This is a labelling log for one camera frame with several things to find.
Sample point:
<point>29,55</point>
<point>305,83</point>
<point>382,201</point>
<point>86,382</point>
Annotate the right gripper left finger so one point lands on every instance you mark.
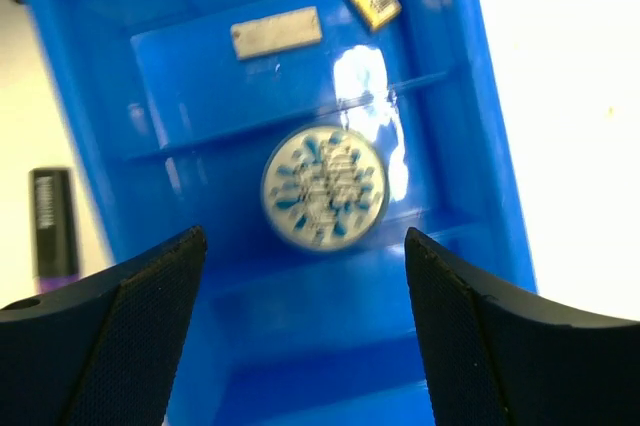
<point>103,350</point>

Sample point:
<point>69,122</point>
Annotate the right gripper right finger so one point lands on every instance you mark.
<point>496,354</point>

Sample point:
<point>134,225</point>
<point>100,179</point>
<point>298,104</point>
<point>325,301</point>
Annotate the purple cap black highlighter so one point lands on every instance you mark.
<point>54,236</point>

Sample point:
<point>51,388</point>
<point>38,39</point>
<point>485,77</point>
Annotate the round blue white tape tin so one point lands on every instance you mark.
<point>324,188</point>

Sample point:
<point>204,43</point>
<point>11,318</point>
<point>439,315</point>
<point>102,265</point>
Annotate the grey eraser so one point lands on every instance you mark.
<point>276,33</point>

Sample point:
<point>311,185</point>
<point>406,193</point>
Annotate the blue divided plastic tray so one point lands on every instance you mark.
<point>173,130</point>

